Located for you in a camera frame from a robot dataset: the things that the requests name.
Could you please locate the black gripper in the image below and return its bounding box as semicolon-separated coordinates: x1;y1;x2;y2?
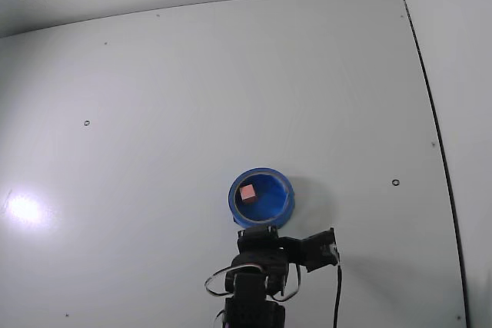
235;224;290;268

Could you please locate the pink cube block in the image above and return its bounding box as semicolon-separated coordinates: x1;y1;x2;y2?
238;184;258;204

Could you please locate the blue round bin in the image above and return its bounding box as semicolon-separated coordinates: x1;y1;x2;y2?
228;167;296;230

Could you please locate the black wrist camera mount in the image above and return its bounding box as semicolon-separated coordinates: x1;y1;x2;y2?
283;227;340;274

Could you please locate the grey looped servo wire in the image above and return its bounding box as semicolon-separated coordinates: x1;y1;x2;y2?
204;261;302;303

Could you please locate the black camera cable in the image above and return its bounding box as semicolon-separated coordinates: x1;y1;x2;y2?
331;254;344;328

